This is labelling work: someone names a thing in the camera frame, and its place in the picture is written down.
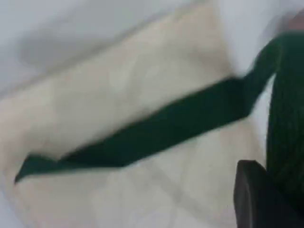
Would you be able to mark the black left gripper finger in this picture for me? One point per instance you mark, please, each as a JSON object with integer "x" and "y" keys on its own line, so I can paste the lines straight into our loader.
{"x": 254, "y": 202}

